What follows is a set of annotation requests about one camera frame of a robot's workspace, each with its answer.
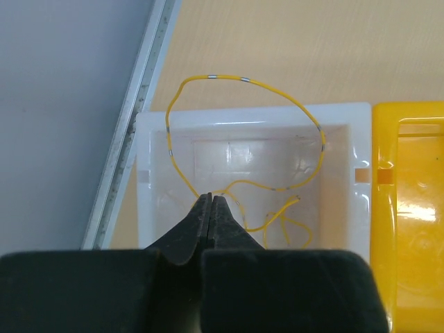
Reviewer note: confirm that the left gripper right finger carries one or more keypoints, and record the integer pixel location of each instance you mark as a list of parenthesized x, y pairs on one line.
[(249, 289)]

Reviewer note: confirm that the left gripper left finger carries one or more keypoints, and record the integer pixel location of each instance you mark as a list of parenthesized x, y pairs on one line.
[(156, 289)]

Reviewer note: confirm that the white plastic bin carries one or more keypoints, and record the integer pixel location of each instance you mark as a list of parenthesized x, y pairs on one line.
[(298, 178)]

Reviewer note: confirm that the yellow plastic bin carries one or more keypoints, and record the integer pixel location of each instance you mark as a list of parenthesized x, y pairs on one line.
[(406, 238)]

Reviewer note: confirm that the left aluminium side rail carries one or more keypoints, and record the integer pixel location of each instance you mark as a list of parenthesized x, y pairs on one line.
[(139, 95)]

